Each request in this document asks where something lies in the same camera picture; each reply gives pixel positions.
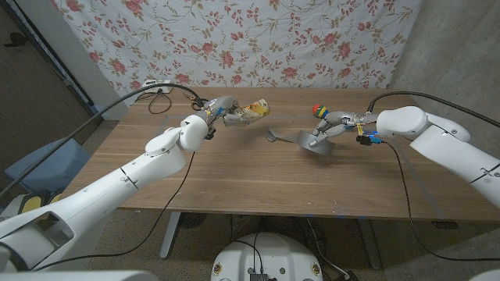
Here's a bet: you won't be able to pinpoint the grey duct tape roll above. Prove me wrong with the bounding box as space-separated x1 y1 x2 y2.
264 128 336 156

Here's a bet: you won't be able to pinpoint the black power strip cable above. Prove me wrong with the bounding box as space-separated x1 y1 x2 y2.
134 91 173 116

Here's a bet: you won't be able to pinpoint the beige bottle with yellow label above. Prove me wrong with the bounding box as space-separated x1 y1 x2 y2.
223 98 271 128

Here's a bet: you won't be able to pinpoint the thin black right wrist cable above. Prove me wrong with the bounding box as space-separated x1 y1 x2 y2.
384 140 500 262

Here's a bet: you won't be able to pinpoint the white robot torso edge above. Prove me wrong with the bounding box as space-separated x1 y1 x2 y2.
0 270 159 281

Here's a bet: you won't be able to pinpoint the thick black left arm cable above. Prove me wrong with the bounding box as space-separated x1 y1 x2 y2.
0 83 205 196

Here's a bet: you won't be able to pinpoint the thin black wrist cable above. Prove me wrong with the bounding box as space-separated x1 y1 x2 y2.
30 151 197 272
384 140 500 262

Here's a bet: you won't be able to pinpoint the blue storage bin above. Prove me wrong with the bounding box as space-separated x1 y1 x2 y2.
4 138 91 193

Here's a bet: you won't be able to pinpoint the white power strip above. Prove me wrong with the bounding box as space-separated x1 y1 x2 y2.
141 79 173 94

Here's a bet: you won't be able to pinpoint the white table leg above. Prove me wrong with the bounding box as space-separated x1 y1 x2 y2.
159 212 183 260
357 218 382 270

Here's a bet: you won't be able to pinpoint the black orange scissors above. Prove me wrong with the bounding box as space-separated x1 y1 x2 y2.
190 95 208 111

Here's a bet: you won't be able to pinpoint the thin black left wrist cable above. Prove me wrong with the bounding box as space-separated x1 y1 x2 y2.
30 151 197 272

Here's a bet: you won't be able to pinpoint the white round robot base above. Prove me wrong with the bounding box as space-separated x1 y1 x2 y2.
210 233 324 281

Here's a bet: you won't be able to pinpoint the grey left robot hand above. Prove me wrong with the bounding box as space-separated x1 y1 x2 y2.
200 95 251 141

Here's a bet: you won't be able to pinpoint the yellow black shoe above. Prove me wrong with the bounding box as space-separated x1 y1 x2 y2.
17 192 64 216

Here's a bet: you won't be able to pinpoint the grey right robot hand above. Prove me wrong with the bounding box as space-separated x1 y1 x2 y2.
308 110 379 148

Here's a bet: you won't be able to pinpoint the colourful striped wooden maraca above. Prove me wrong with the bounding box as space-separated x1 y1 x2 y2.
312 103 330 119

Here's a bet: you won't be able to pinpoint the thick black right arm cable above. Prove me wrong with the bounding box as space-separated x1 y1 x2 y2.
366 91 500 128

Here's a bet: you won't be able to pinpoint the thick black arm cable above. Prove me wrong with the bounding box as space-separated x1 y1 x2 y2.
366 91 500 128
0 83 205 196

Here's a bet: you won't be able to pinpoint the floral backdrop cloth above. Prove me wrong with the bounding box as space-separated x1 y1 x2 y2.
50 0 425 107

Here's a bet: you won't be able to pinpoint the black door handle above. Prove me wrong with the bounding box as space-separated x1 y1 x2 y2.
3 31 29 48

